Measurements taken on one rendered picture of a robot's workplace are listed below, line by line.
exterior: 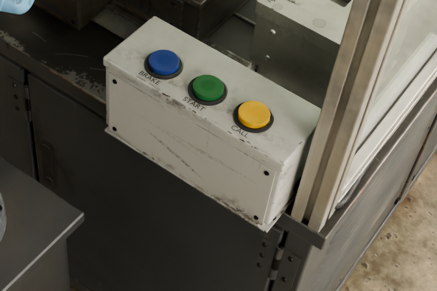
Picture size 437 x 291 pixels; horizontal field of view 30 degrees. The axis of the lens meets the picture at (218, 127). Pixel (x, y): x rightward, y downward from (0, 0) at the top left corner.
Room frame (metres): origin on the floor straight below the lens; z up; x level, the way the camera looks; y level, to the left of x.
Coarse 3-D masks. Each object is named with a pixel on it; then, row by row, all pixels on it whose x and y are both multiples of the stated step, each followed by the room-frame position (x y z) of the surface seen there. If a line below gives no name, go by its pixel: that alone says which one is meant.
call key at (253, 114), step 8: (248, 104) 0.69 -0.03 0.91; (256, 104) 0.69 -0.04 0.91; (240, 112) 0.68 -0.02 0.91; (248, 112) 0.68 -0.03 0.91; (256, 112) 0.68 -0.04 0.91; (264, 112) 0.68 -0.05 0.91; (240, 120) 0.67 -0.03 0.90; (248, 120) 0.67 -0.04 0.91; (256, 120) 0.67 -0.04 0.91; (264, 120) 0.67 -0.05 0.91; (256, 128) 0.66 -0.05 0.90
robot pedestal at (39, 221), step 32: (0, 160) 0.67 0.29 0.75; (0, 192) 0.62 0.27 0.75; (32, 192) 0.62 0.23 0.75; (32, 224) 0.57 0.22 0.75; (64, 224) 0.58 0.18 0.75; (0, 256) 0.52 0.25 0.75; (32, 256) 0.53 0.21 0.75; (64, 256) 0.59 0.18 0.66; (0, 288) 0.48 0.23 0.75; (32, 288) 0.53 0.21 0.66; (64, 288) 0.58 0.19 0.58
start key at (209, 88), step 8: (200, 80) 0.72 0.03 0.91; (208, 80) 0.72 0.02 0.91; (216, 80) 0.73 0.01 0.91; (192, 88) 0.71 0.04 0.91; (200, 88) 0.71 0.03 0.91; (208, 88) 0.71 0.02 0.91; (216, 88) 0.71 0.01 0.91; (200, 96) 0.70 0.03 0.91; (208, 96) 0.70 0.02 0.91; (216, 96) 0.70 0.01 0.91
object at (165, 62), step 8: (152, 56) 0.75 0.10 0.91; (160, 56) 0.75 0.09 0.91; (168, 56) 0.76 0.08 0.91; (176, 56) 0.76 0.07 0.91; (152, 64) 0.74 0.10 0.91; (160, 64) 0.74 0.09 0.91; (168, 64) 0.74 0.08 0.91; (176, 64) 0.74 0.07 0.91; (160, 72) 0.73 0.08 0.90; (168, 72) 0.73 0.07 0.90
